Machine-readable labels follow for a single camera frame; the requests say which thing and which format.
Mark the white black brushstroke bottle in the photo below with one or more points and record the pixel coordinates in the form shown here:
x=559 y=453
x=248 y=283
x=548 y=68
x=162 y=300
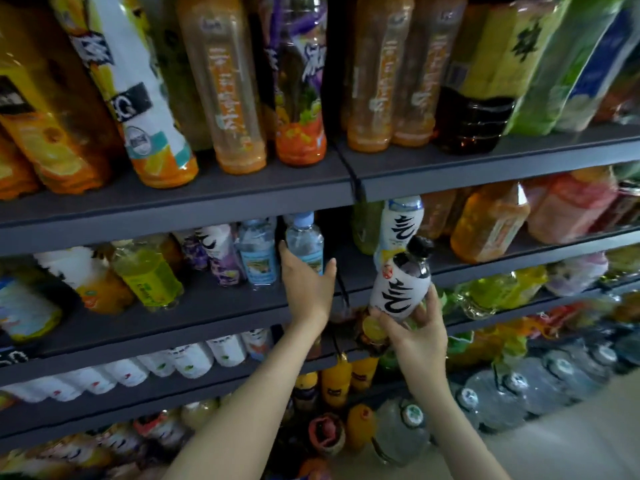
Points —
x=400 y=285
x=400 y=225

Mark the dark grey metal shelf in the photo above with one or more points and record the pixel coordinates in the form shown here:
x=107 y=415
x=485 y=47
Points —
x=250 y=195

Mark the person's left hand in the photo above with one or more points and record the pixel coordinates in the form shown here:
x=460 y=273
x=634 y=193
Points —
x=308 y=295

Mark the person's left forearm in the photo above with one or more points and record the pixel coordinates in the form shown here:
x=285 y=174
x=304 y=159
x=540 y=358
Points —
x=250 y=415

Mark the person's right forearm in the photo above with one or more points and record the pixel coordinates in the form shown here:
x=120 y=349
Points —
x=460 y=440

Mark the pink squat drink bottle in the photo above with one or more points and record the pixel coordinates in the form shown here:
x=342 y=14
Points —
x=570 y=205

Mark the purple label fruit drink bottle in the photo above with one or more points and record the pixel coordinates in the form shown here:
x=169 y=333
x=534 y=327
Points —
x=298 y=85

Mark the group of large water bottles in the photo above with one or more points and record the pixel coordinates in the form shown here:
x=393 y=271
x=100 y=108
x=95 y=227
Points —
x=500 y=395

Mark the person's right hand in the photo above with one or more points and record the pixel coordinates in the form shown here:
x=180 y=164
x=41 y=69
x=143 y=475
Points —
x=420 y=350

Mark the dark bottle yellow label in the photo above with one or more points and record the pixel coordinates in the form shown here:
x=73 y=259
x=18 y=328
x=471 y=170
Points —
x=500 y=65

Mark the white blue drink bottle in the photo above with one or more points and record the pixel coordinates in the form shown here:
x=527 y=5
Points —
x=612 y=75

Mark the row of small white bottles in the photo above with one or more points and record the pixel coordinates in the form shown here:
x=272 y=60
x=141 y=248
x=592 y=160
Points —
x=120 y=373

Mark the yellow green drink bottle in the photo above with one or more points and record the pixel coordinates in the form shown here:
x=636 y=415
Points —
x=148 y=275

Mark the orange squat drink bottle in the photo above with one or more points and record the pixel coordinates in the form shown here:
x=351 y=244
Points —
x=490 y=225

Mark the amber tea bottle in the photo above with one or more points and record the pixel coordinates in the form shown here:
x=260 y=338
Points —
x=440 y=75
x=375 y=75
x=222 y=85

